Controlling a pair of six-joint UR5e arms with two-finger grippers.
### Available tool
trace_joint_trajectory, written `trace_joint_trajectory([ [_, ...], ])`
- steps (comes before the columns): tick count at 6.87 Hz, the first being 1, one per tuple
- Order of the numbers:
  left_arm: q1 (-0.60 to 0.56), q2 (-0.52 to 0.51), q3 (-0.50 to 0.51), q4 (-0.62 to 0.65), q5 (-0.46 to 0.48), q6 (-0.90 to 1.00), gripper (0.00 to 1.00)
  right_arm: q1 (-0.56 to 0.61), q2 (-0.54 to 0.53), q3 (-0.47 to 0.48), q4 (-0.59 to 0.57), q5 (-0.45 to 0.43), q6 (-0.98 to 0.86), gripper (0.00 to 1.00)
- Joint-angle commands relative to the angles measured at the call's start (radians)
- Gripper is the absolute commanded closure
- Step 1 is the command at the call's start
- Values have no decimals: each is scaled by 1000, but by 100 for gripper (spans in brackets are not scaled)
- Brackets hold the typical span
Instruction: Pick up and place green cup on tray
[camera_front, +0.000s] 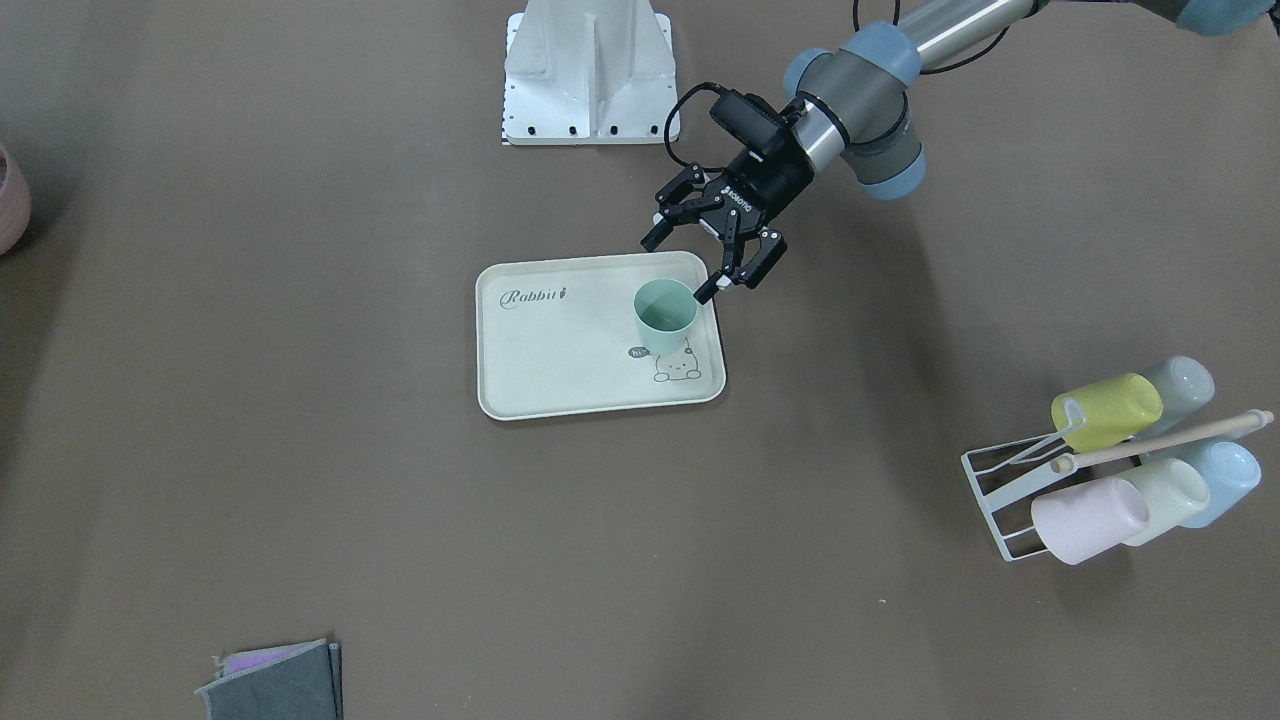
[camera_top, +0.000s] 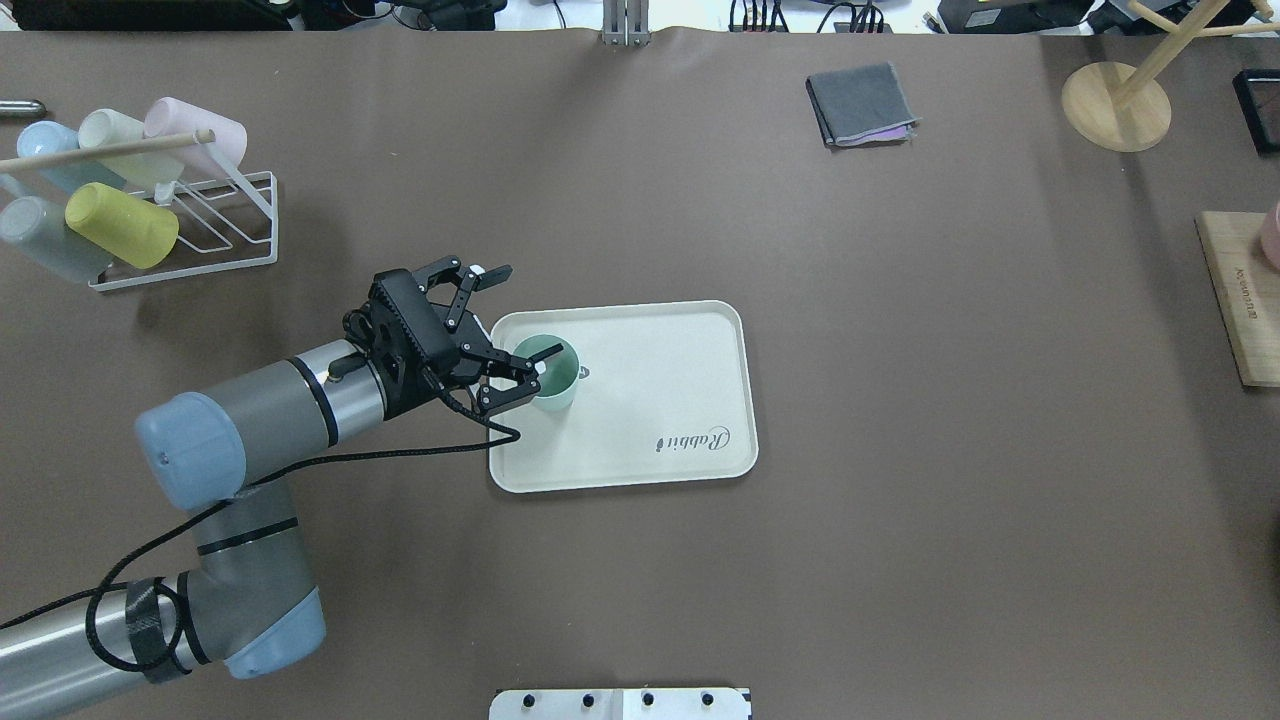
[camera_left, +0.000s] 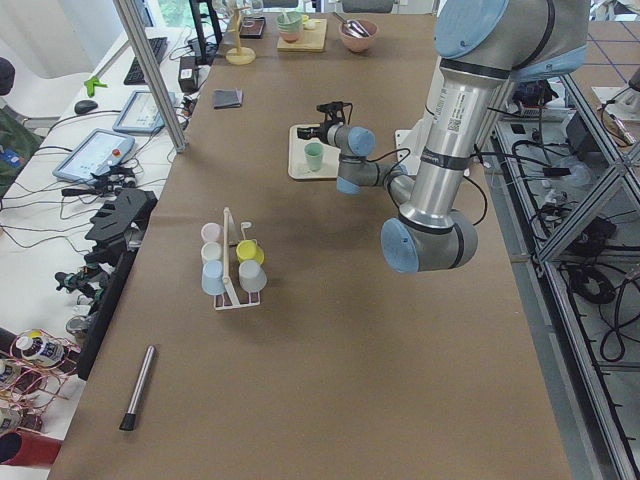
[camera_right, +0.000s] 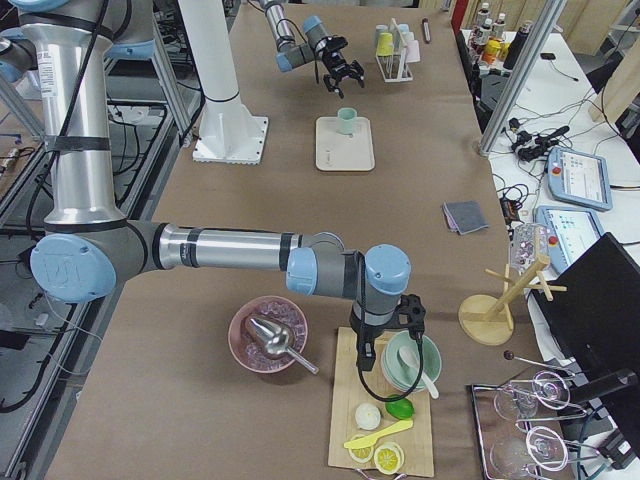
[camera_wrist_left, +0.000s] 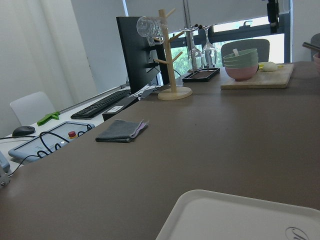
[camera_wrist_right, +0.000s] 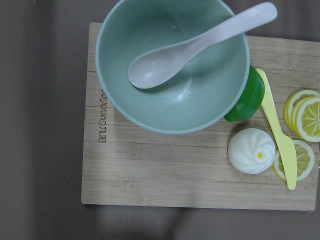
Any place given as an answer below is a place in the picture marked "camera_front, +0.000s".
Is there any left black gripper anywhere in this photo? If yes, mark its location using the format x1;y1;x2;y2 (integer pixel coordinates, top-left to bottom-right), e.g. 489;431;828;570
640;143;814;304

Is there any green cup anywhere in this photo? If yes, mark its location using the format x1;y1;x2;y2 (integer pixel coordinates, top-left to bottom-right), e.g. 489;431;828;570
632;278;701;355

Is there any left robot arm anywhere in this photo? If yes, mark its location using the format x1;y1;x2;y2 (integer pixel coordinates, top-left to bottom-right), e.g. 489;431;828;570
641;1;1043;304

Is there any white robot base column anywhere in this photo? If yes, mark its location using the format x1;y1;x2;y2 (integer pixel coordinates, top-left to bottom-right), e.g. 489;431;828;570
500;1;681;146

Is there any yellow cup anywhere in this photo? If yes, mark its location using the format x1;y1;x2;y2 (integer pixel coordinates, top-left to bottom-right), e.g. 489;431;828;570
1051;372;1164;454

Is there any pink cup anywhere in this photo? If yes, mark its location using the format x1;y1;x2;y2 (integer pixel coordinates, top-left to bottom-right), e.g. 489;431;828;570
1030;475;1149;565

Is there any grey cup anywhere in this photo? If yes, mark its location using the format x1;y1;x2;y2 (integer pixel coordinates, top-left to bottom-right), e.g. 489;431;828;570
1139;355;1216;416

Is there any cream white cup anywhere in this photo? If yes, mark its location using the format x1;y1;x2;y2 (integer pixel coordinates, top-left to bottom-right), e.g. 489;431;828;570
1119;457;1211;547

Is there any light blue cup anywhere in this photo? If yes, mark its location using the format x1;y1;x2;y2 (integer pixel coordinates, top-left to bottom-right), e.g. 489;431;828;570
1175;439;1262;529

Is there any grey folded cloth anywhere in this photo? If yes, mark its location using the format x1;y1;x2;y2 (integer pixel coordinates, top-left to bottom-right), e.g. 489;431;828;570
195;638;344;719

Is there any pink bowl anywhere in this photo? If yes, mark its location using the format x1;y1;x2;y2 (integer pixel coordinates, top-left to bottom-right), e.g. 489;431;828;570
1;145;32;255

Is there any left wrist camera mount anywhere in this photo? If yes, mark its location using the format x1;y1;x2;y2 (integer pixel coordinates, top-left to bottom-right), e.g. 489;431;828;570
710;88;787;158

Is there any white wire cup rack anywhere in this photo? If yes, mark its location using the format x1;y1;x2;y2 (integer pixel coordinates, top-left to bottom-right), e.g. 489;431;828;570
960;398;1087;562

